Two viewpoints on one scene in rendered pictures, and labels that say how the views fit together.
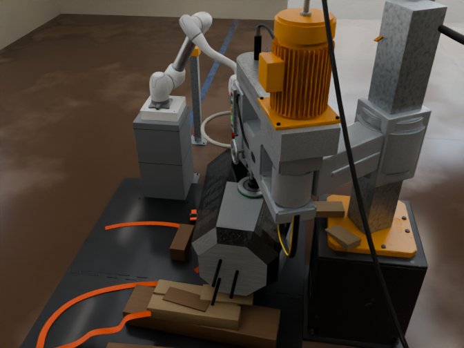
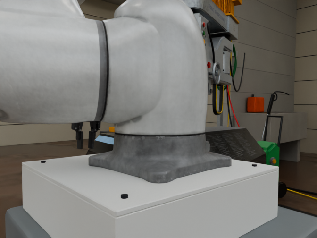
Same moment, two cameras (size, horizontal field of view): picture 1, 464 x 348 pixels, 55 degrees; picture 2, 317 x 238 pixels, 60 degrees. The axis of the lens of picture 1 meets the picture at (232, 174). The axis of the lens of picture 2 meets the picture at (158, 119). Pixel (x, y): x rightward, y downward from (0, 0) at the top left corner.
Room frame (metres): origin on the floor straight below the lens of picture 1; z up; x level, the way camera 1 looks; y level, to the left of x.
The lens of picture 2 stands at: (3.86, 0.91, 0.99)
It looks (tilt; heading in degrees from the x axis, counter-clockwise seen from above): 3 degrees down; 221
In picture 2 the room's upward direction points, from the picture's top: straight up
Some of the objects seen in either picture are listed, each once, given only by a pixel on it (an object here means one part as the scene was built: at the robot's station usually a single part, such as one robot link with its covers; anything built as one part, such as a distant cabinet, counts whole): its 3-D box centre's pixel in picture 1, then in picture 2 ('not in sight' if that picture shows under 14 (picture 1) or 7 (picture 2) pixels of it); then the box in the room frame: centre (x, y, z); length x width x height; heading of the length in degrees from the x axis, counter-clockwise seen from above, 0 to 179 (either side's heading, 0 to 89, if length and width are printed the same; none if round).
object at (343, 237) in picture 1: (342, 234); not in sight; (1.92, -0.63, 0.80); 0.20 x 0.10 x 0.05; 28
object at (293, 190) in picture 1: (291, 179); (218, 63); (1.71, -0.28, 1.34); 0.19 x 0.19 x 0.20
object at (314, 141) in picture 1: (275, 99); (206, 21); (2.01, -0.22, 1.62); 0.96 x 0.25 x 0.17; 12
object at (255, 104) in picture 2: not in sight; (257, 104); (-0.81, -0.92, 1.00); 0.50 x 0.22 x 0.33; 172
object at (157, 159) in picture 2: (159, 101); (167, 147); (3.49, 0.61, 0.91); 0.22 x 0.18 x 0.06; 175
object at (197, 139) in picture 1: (196, 96); not in sight; (4.40, 0.37, 0.54); 0.20 x 0.20 x 1.09; 81
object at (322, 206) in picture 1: (326, 209); not in sight; (2.15, -0.58, 0.81); 0.20 x 0.10 x 0.05; 89
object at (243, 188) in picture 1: (254, 186); not in sight; (2.36, -0.14, 0.84); 0.21 x 0.21 x 0.01
